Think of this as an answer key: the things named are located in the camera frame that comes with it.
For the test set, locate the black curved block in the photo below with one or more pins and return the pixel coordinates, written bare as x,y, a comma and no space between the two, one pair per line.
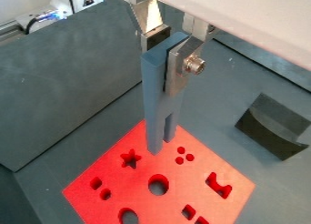
274,126

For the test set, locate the dark grey raised panel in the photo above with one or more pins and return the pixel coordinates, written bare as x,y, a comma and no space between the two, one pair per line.
61,75

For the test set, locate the white robot base with cable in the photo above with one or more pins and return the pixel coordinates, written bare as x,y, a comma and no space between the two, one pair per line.
28,15

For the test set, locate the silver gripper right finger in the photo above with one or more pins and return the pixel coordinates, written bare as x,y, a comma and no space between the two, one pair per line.
185,60

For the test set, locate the blue-grey double-square peg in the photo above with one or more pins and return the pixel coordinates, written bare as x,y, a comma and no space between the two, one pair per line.
162,108

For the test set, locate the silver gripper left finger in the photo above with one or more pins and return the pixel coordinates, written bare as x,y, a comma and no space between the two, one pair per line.
154,30

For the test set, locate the red shape-sorting board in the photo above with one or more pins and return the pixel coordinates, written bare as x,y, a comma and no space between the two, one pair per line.
182,186

